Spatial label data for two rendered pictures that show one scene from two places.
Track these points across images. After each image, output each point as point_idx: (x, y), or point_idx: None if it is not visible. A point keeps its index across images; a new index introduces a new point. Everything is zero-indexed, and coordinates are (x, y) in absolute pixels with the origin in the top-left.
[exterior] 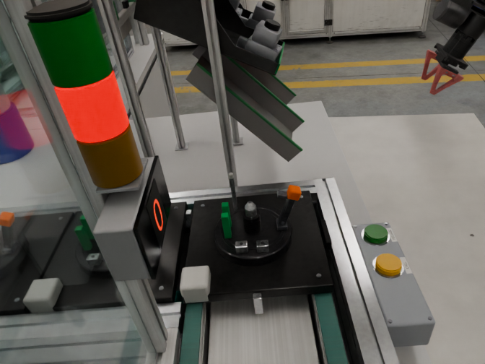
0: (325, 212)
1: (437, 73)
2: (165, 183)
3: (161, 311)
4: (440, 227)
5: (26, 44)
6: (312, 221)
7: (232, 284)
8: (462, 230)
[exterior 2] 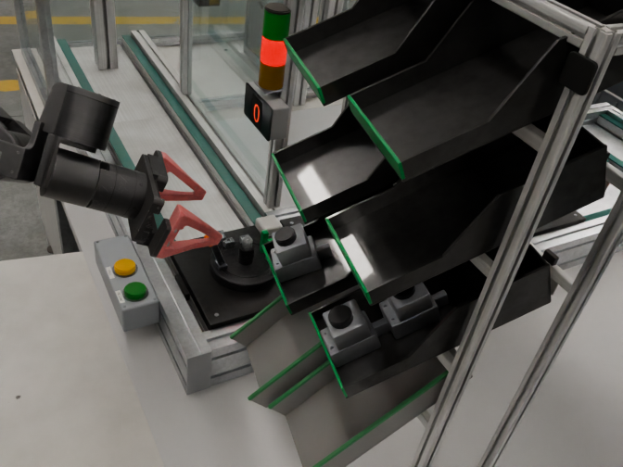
0: (186, 309)
1: None
2: (269, 127)
3: (282, 217)
4: (53, 399)
5: None
6: (196, 289)
7: (242, 233)
8: (27, 401)
